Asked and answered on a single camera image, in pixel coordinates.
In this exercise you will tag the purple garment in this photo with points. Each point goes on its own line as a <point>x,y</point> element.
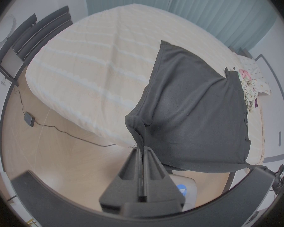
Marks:
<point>256,103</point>

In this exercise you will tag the round white lamp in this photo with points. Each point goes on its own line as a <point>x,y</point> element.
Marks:
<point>4,29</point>

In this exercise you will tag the white printed pillow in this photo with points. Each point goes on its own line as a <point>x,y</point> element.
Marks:
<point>262,84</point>

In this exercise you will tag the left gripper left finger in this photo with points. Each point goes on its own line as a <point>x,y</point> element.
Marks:
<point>125,185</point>

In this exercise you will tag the pink garment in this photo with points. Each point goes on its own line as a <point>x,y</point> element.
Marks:
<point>244,74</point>

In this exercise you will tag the grey bedside table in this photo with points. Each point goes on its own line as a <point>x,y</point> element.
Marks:
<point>239,52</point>

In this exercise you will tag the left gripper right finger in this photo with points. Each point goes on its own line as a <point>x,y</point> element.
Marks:
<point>158,185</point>

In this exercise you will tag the white printed pyjama top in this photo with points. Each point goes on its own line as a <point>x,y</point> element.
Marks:
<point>249,93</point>

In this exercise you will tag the bed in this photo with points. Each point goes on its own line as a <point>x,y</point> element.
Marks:
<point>85,67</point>

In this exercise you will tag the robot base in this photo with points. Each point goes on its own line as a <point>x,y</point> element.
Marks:
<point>189,188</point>

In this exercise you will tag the black T-shirt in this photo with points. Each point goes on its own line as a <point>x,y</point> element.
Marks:
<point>191,115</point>

